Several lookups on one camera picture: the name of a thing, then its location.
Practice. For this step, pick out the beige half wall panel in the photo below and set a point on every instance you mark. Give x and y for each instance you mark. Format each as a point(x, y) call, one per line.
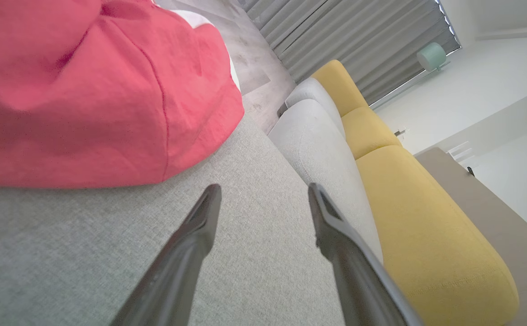
point(494, 217)

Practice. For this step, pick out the grey sofa seat cushion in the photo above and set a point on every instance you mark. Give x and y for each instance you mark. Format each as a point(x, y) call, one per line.
point(313, 93)
point(322, 154)

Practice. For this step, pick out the long yellow sofa back cushion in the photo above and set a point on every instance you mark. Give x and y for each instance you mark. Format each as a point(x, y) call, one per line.
point(430, 244)

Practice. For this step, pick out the mint green lamp shade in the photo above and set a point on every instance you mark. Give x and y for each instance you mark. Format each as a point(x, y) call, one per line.
point(431, 56)

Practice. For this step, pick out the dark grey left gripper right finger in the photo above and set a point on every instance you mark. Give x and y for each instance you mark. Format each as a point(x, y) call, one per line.
point(353, 280)

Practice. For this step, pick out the red and white garment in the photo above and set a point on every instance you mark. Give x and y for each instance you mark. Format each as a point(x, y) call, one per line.
point(87, 90)

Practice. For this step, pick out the large grey sofa chaise seat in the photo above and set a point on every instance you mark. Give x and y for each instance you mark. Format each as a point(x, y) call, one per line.
point(87, 253)

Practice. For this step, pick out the grey pleated curtain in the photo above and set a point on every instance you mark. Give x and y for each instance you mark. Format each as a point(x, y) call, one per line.
point(344, 31)

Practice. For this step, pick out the short yellow sofa back cushion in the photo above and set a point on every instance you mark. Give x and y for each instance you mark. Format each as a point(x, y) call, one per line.
point(338, 86)
point(367, 131)

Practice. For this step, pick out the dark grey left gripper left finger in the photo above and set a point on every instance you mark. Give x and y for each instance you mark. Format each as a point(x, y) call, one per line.
point(182, 262)

